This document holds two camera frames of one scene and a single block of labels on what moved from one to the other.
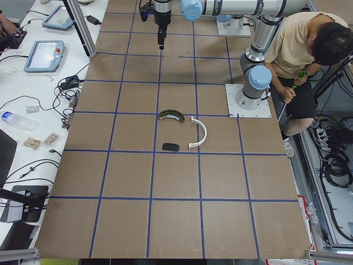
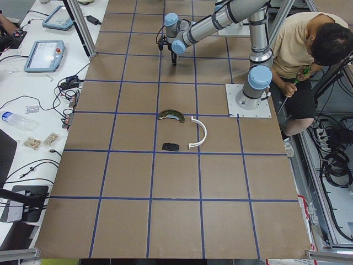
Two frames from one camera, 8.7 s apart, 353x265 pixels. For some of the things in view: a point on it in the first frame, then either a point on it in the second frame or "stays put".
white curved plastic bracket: (204, 137) stays put
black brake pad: (170, 147) stays put
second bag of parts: (51, 138) stays put
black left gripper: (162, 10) → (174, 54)
